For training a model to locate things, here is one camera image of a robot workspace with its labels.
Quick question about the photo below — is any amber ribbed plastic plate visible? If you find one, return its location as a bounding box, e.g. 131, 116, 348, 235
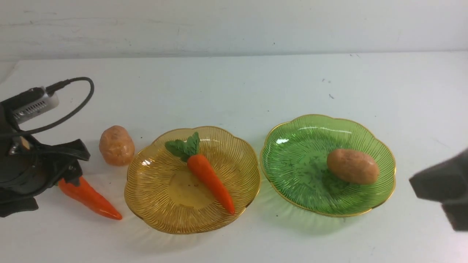
124, 126, 261, 235

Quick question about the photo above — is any toy potato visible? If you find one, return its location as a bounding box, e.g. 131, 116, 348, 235
327, 149, 380, 185
99, 125, 135, 167

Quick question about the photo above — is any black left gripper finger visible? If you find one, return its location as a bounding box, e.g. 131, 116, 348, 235
0, 198, 38, 218
35, 139, 91, 161

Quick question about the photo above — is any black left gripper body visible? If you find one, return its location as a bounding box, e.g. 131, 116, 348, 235
0, 106, 83, 203

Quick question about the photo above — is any black camera cable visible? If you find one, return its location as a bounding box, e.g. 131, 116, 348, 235
0, 77, 95, 138

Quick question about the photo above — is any green ribbed plastic plate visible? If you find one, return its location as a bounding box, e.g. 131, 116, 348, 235
260, 114, 396, 217

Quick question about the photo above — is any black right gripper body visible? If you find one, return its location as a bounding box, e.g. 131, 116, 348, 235
408, 149, 468, 232

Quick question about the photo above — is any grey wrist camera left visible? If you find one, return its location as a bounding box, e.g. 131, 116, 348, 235
1, 87, 60, 124

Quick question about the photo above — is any toy carrot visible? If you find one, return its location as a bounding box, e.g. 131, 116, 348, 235
165, 132, 235, 215
57, 176, 122, 220

